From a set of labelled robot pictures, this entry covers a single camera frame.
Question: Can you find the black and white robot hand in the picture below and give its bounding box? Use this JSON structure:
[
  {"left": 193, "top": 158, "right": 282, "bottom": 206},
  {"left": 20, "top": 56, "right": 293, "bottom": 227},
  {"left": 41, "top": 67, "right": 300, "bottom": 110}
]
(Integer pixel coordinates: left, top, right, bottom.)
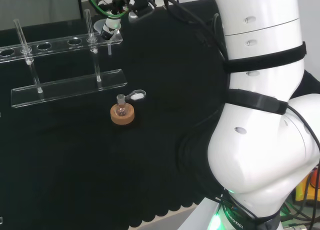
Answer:
[{"left": 97, "top": 0, "right": 156, "bottom": 40}]

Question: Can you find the clear plastic funnel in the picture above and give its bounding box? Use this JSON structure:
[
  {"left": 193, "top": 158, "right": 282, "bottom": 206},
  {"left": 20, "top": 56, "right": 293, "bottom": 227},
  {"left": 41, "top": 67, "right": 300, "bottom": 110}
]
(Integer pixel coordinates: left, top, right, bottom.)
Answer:
[{"left": 93, "top": 18, "right": 123, "bottom": 56}]

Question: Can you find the clear funnel stand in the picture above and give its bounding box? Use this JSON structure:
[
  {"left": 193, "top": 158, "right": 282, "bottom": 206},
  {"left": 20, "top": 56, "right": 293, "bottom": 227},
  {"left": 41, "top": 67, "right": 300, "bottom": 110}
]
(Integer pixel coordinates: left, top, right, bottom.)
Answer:
[{"left": 0, "top": 9, "right": 128, "bottom": 109}]

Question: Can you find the clear weighing funnel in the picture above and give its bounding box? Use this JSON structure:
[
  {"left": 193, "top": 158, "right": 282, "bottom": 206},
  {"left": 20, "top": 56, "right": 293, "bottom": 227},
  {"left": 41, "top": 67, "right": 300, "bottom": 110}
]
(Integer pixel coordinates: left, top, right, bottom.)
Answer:
[{"left": 125, "top": 89, "right": 147, "bottom": 101}]

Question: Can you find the grey panel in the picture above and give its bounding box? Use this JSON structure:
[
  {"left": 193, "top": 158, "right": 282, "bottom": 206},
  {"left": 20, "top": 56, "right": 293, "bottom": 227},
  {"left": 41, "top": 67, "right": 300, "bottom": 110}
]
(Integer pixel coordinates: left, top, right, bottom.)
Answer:
[{"left": 0, "top": 0, "right": 83, "bottom": 31}]

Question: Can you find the small round-bottom glass flask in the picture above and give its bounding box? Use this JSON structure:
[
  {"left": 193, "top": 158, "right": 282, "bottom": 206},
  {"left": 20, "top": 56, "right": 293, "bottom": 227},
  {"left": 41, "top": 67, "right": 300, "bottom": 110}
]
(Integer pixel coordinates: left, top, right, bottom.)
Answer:
[{"left": 114, "top": 94, "right": 128, "bottom": 117}]

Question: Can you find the black cloth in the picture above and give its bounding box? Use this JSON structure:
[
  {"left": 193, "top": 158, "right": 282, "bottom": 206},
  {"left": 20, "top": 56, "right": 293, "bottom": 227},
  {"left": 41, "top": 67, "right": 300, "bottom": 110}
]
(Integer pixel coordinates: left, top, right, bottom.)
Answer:
[{"left": 0, "top": 0, "right": 320, "bottom": 230}]

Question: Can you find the yellow stop button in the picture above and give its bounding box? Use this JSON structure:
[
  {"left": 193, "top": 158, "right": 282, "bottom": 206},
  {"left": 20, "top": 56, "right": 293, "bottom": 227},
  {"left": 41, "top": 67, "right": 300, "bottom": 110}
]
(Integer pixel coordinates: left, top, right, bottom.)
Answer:
[{"left": 294, "top": 169, "right": 320, "bottom": 203}]

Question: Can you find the green cable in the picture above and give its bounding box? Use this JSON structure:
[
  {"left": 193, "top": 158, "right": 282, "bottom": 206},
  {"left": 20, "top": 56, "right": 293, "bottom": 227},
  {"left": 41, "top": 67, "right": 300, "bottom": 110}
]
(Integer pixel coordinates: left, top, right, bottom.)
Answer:
[{"left": 83, "top": 0, "right": 131, "bottom": 19}]

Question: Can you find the black cable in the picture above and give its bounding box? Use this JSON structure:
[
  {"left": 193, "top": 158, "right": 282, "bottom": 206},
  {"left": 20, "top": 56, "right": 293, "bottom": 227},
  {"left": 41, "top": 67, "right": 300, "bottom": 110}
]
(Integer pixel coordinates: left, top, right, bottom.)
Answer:
[{"left": 159, "top": 0, "right": 231, "bottom": 63}]

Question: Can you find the cork ring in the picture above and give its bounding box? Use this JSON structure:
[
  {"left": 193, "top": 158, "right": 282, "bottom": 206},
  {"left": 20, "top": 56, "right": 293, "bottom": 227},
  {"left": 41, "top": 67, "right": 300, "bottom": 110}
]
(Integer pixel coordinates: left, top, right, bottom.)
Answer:
[{"left": 110, "top": 102, "right": 136, "bottom": 126}]

